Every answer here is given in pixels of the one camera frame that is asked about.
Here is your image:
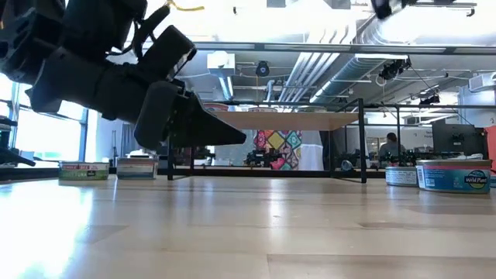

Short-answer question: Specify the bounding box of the grey overhead frame bar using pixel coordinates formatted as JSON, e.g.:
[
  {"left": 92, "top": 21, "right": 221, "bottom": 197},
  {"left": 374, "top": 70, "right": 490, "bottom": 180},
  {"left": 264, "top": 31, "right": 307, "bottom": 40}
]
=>
[{"left": 193, "top": 40, "right": 496, "bottom": 55}]

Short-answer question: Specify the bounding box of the silver ribbed ventilation duct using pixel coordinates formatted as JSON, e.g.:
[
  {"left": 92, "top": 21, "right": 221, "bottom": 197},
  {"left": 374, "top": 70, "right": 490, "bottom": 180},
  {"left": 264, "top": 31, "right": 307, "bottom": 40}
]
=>
[{"left": 308, "top": 7, "right": 427, "bottom": 105}]

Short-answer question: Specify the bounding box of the black stand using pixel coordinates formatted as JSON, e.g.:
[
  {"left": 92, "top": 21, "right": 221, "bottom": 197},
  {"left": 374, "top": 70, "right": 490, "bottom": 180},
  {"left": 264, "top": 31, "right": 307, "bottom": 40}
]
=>
[{"left": 0, "top": 115, "right": 36, "bottom": 168}]

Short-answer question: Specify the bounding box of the colourful patchwork panel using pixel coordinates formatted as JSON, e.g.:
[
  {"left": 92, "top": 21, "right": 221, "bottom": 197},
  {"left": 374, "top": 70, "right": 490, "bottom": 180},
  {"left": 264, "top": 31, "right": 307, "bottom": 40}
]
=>
[{"left": 253, "top": 129, "right": 303, "bottom": 171}]

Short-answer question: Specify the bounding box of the white fabric panel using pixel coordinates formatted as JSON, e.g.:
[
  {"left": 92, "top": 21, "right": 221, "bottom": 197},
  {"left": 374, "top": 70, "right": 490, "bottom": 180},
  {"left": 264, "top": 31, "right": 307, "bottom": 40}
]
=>
[{"left": 300, "top": 130, "right": 325, "bottom": 171}]

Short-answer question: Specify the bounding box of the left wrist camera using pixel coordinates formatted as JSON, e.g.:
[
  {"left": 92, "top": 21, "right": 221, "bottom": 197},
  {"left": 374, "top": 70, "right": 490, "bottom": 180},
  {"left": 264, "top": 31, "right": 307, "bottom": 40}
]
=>
[{"left": 135, "top": 24, "right": 198, "bottom": 84}]

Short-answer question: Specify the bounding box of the dark grey curtain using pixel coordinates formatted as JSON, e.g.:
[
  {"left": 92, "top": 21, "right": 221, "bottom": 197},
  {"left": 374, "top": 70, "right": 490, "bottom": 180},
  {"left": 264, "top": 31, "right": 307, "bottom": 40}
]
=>
[{"left": 121, "top": 122, "right": 136, "bottom": 157}]

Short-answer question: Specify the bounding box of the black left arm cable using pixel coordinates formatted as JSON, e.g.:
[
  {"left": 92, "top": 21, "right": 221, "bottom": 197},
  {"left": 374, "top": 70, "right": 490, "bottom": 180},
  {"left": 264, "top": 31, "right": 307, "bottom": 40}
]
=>
[{"left": 110, "top": 4, "right": 171, "bottom": 59}]

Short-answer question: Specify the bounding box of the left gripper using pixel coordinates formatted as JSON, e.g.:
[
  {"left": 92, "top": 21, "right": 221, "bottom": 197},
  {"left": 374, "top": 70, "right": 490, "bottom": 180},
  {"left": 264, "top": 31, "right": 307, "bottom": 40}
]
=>
[{"left": 28, "top": 47, "right": 248, "bottom": 151}]

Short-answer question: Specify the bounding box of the green albacore tuna can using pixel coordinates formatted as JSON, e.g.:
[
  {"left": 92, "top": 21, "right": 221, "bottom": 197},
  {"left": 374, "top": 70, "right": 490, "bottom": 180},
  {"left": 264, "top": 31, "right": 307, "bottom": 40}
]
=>
[{"left": 296, "top": 105, "right": 329, "bottom": 114}]

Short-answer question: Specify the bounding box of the black ceiling camera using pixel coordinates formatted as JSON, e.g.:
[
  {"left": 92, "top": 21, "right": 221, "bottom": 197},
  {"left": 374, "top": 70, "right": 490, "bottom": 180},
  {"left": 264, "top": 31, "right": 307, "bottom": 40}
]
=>
[{"left": 254, "top": 60, "right": 271, "bottom": 78}]

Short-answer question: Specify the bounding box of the grey partition panel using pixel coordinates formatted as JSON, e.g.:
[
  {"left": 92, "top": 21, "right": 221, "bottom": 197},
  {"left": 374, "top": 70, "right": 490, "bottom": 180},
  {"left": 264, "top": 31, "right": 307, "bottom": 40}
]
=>
[{"left": 213, "top": 143, "right": 255, "bottom": 166}]

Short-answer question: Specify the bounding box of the blue Wild Planet can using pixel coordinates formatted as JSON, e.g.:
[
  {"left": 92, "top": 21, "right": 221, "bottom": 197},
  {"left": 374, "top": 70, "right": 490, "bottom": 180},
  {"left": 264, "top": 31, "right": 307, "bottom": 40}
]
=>
[{"left": 415, "top": 159, "right": 493, "bottom": 195}]

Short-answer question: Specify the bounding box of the black ceiling camera rig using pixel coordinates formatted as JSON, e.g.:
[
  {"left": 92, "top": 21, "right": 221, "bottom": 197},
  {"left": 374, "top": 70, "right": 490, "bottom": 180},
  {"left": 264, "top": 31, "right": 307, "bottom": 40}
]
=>
[{"left": 378, "top": 57, "right": 412, "bottom": 81}]

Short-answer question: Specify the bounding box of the can with white label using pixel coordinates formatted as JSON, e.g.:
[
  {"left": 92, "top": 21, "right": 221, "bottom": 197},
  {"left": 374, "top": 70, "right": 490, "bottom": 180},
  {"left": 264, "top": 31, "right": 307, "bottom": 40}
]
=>
[{"left": 384, "top": 166, "right": 420, "bottom": 188}]

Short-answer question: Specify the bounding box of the black computer monitor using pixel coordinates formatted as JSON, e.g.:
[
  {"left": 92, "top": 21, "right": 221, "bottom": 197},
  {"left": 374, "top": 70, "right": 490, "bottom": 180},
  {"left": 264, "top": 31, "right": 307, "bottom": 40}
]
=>
[{"left": 432, "top": 122, "right": 486, "bottom": 157}]

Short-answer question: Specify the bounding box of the white ceiling fixture box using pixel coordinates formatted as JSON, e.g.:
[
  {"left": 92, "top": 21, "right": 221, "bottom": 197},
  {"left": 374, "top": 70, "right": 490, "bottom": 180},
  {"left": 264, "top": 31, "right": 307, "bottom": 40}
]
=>
[{"left": 206, "top": 50, "right": 236, "bottom": 71}]

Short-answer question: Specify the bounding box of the person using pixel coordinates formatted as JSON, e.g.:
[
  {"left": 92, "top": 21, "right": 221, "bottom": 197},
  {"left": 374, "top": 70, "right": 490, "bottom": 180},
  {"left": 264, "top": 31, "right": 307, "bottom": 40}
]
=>
[{"left": 378, "top": 132, "right": 407, "bottom": 158}]

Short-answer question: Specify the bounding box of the white wall unit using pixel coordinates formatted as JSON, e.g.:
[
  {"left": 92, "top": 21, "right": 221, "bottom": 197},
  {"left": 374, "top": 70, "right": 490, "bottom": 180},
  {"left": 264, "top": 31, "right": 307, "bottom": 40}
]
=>
[{"left": 467, "top": 72, "right": 496, "bottom": 93}]

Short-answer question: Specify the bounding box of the large bright window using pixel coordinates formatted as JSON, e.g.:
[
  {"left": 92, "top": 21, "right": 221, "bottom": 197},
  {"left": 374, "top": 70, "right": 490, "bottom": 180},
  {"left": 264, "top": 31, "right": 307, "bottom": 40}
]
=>
[{"left": 0, "top": 75, "right": 91, "bottom": 164}]

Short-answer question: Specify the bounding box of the black background robot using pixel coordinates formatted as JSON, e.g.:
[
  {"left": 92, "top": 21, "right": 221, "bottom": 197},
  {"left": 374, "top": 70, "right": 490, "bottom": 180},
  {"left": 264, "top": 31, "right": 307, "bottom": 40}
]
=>
[{"left": 245, "top": 149, "right": 279, "bottom": 168}]

